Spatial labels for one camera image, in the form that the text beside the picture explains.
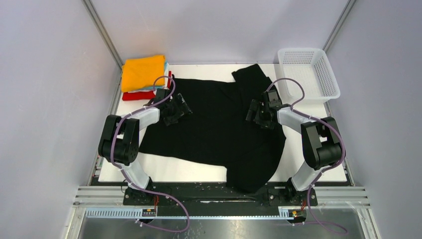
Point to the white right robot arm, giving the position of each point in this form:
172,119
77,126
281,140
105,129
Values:
321,142

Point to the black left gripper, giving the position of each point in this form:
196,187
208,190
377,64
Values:
180,110

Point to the white plastic basket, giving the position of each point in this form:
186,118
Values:
311,68

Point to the orange folded t-shirt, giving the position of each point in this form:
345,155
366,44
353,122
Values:
153,63

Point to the black t-shirt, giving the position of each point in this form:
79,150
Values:
216,132

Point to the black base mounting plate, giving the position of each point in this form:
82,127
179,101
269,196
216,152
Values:
271,194

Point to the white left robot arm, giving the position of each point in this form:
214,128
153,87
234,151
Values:
119,142

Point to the white folded t-shirt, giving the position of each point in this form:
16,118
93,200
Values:
135,91

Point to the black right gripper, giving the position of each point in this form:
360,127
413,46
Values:
267,124

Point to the red folded t-shirt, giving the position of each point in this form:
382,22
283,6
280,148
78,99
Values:
138,95

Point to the light blue folded t-shirt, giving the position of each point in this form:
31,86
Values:
157,86

